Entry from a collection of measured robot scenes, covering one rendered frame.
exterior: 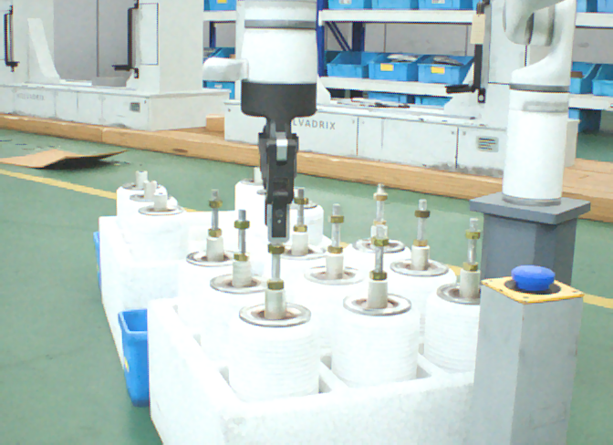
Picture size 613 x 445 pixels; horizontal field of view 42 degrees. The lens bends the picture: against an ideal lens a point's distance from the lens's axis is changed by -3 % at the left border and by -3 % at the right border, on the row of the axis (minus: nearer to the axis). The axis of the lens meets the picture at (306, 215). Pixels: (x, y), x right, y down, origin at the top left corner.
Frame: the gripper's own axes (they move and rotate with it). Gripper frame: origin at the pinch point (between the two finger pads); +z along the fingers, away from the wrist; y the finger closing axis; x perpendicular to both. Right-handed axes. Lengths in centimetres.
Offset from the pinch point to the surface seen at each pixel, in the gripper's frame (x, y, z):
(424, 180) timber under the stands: -65, 210, 30
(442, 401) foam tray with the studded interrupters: -17.8, -2.8, 19.0
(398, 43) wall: -207, 977, -20
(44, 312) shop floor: 42, 75, 35
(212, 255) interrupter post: 7.0, 21.6, 9.3
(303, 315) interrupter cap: -2.9, -0.5, 9.8
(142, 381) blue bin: 17.5, 31.4, 31.0
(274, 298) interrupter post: 0.2, -1.1, 7.8
